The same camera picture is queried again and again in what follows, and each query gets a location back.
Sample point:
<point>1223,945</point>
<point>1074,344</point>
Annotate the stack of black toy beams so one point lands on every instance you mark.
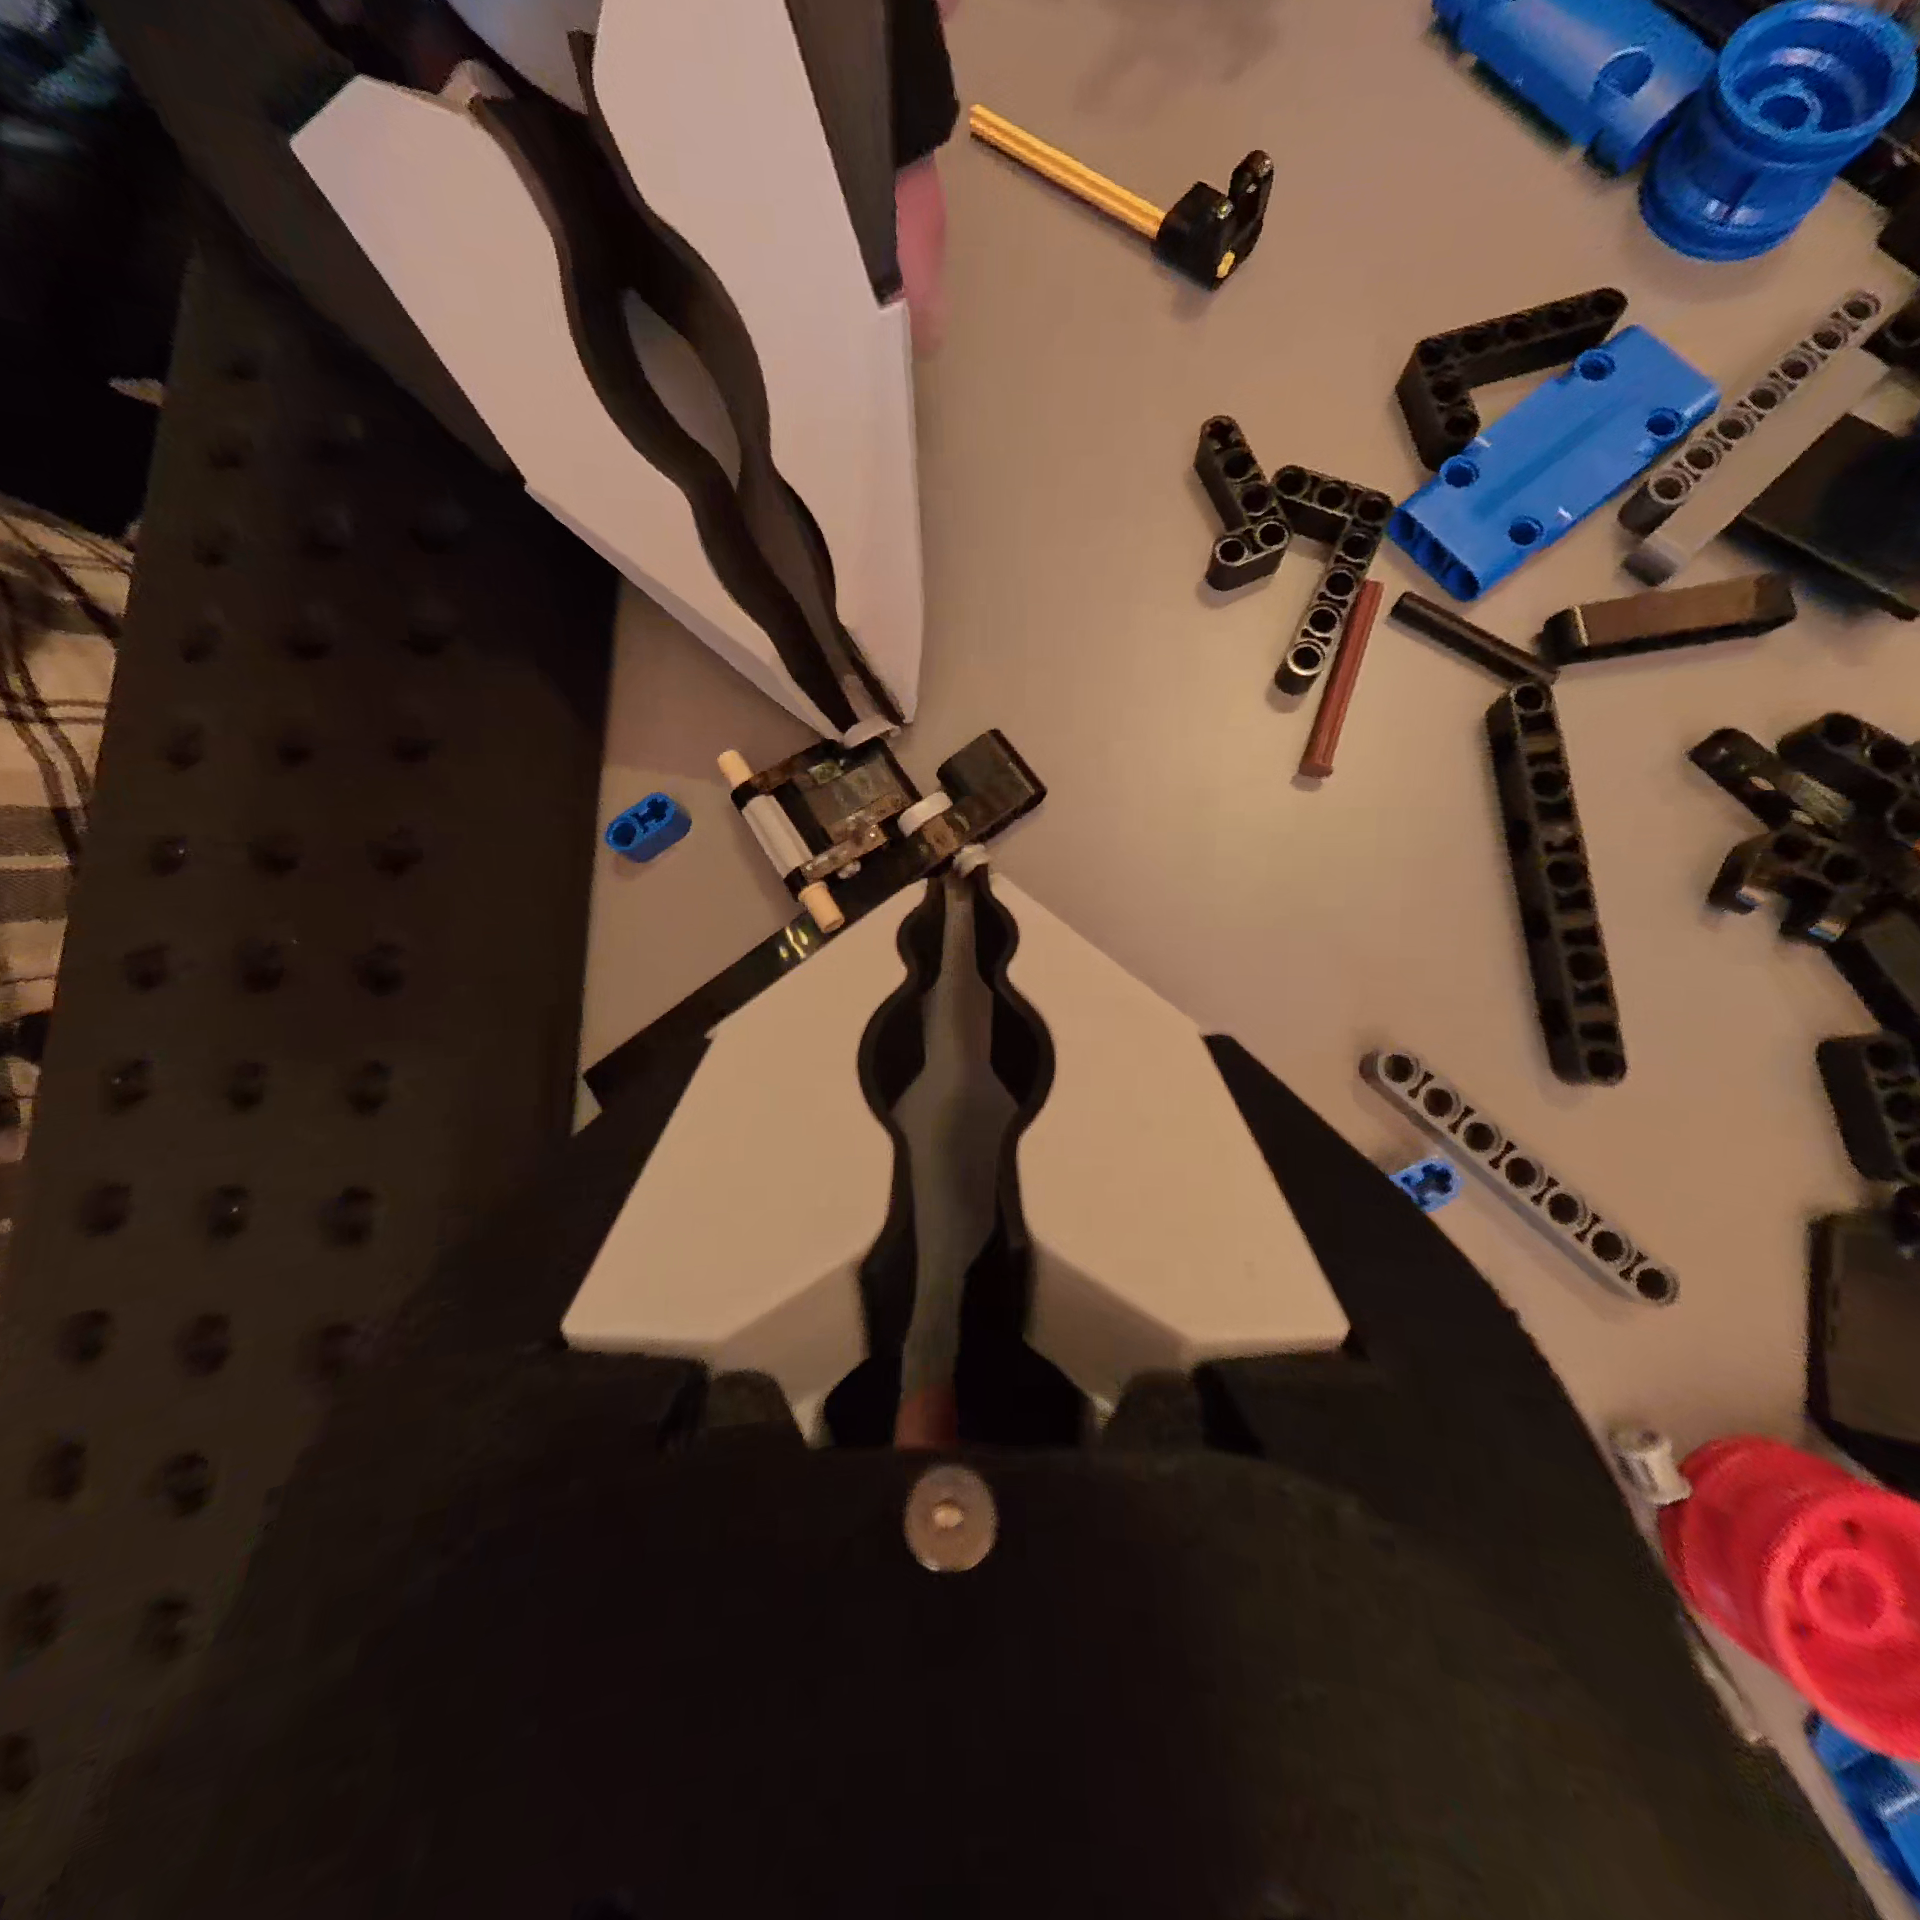
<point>1560,885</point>

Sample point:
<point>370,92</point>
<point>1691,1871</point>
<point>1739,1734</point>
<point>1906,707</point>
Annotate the red toy wheel hub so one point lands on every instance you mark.
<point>1802,1590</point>

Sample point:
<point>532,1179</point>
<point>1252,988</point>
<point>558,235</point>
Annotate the blue square toy panel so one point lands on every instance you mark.
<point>1560,465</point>

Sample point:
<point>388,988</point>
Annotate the yellow toy axle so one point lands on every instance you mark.
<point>1067,169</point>

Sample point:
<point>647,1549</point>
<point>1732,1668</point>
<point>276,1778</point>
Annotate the person's plaid shirt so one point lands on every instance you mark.
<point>53,750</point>

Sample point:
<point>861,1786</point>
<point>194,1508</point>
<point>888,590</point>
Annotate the black dimpled mat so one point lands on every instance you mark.
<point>300,899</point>

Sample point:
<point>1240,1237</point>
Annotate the black frame with white pins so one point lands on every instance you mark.
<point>826,810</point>

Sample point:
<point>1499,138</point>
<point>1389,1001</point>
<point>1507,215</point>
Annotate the blue two-hole toy link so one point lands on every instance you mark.
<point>646,826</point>

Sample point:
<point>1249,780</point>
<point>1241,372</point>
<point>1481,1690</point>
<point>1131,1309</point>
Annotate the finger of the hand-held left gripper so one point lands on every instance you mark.
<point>751,180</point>
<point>450,300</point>

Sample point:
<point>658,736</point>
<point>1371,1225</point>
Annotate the black and blue chassis assembly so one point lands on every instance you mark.
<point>1830,512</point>

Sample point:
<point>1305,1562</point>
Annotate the long black holed beam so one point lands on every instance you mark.
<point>992,787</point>

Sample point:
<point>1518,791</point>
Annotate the brown toy axle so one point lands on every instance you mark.
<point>1340,682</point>

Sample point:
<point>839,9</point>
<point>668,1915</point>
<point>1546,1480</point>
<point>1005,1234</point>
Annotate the grey desk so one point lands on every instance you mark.
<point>1124,899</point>

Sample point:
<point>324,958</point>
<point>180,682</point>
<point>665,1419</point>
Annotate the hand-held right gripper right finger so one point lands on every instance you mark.
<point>1185,1200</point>

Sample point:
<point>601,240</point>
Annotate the black curved toy panel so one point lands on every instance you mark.
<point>1868,1350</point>

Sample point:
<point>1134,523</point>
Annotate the blue long tube connector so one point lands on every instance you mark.
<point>1574,60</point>

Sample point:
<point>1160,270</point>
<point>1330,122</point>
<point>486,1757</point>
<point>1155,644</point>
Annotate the person's left hand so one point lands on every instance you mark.
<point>923,255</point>

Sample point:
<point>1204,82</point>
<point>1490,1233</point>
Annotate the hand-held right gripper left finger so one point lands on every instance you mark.
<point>719,1200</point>

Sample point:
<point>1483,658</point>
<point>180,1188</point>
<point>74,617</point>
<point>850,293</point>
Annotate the blue wedge toy piece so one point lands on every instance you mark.
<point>1876,1801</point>

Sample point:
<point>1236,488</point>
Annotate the blue toy wheel hub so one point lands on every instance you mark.
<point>1771,133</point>

